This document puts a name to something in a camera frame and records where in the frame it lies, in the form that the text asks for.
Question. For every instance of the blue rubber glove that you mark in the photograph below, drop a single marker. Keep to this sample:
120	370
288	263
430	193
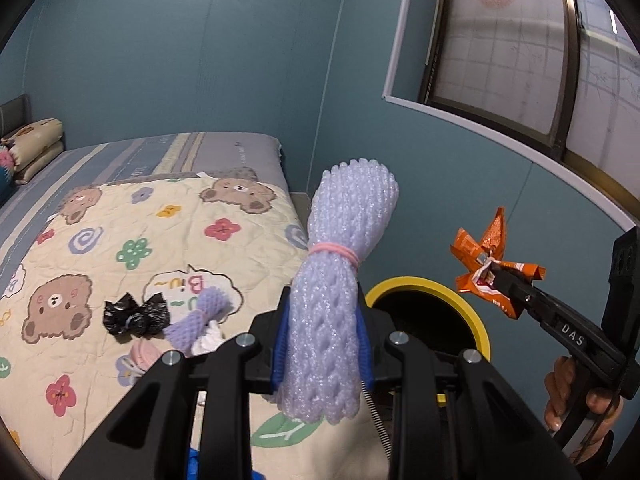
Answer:
197	467

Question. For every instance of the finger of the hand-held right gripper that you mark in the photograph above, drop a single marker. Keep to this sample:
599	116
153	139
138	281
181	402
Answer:
520	292

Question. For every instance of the grey padded headboard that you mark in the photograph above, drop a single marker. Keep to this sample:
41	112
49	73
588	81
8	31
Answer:
12	110

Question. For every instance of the blue floral folded quilt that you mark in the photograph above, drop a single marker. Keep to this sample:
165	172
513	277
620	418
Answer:
4	180

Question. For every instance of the black bin with yellow rim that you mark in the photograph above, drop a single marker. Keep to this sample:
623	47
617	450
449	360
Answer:
425	282

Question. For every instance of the black plastic bag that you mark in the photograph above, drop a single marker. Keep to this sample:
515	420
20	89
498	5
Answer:
150	312

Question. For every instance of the orange snack wrapper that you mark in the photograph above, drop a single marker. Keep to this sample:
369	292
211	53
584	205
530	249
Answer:
470	250

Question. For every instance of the white tissue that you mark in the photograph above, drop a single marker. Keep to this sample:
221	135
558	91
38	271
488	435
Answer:
207	342

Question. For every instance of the beige folded quilt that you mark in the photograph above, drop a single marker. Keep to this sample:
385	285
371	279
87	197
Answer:
35	145

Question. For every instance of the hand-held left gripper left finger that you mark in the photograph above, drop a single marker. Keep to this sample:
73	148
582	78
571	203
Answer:
279	355

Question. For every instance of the purple foam fruit net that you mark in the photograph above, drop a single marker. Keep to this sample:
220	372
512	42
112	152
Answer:
200	310
330	310

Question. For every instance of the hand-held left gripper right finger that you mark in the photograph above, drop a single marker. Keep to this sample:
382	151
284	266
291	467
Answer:
366	360

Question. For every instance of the bear print blanket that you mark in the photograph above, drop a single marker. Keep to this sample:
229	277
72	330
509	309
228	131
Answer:
100	270

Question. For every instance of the person's right hand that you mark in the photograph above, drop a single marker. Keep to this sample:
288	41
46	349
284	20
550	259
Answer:
559	390

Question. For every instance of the window with frosted panes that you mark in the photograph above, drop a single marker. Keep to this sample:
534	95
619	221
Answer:
500	60

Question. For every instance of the pink wrapper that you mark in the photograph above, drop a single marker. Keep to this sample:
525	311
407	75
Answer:
142	355

